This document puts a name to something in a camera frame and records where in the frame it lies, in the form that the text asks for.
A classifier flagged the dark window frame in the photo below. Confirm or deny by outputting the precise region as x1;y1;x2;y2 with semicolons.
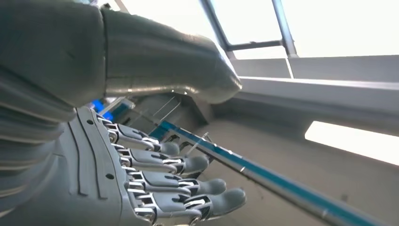
199;0;298;60

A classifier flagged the green conveyor belt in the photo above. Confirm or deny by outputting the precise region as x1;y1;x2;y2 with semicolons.
99;93;387;226

